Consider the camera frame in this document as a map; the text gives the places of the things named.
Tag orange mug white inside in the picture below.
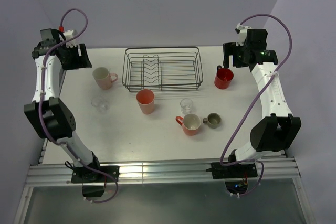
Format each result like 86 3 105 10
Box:
175 113 201 136

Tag pink ceramic mug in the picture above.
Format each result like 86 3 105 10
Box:
92 67 118 90

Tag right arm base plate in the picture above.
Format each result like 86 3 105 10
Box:
206 162 258 179

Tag red ceramic mug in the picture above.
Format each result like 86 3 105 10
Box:
214 65 234 89

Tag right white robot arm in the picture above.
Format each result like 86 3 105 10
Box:
223 44 301 177

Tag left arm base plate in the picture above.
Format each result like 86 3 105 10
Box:
71 166 119 184

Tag clear glass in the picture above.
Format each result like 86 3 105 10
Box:
180 98 193 114
91 96 110 114

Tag small grey-green cup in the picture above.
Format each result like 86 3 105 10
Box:
203 113 222 129

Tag clear glass left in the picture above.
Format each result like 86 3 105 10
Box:
91 96 110 114

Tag salmon plastic tumbler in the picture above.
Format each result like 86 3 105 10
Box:
136 89 155 114

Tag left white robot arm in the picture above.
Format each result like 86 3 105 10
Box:
24 40 102 183

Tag black wire dish rack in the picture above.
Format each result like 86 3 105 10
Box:
122 46 204 92

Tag clear glass centre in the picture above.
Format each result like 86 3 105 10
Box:
180 98 193 114

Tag aluminium frame rail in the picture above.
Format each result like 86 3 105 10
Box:
24 155 301 187

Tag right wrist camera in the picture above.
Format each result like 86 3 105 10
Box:
235 23 251 35

